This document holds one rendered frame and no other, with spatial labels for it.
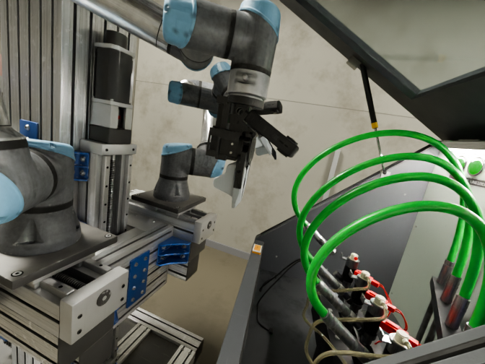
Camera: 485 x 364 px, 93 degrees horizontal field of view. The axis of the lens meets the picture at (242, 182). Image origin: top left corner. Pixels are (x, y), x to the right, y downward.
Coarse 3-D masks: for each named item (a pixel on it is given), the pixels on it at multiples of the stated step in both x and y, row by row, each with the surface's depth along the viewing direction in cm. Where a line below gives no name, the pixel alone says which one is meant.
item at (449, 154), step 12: (372, 132) 51; (384, 132) 50; (396, 132) 50; (408, 132) 50; (336, 144) 53; (348, 144) 53; (432, 144) 49; (444, 144) 49; (324, 156) 54; (300, 180) 56; (456, 228) 52; (456, 240) 52; (456, 252) 52
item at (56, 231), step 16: (32, 208) 47; (48, 208) 48; (64, 208) 51; (16, 224) 46; (32, 224) 47; (48, 224) 49; (64, 224) 51; (0, 240) 46; (16, 240) 46; (32, 240) 48; (48, 240) 49; (64, 240) 51
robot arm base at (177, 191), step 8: (160, 176) 94; (168, 176) 92; (160, 184) 93; (168, 184) 93; (176, 184) 94; (184, 184) 96; (160, 192) 93; (168, 192) 92; (176, 192) 94; (184, 192) 96; (168, 200) 93; (176, 200) 94; (184, 200) 96
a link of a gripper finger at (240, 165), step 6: (246, 150) 42; (240, 156) 41; (246, 156) 42; (240, 162) 41; (246, 162) 43; (240, 168) 41; (240, 174) 42; (240, 180) 42; (234, 186) 44; (240, 186) 43
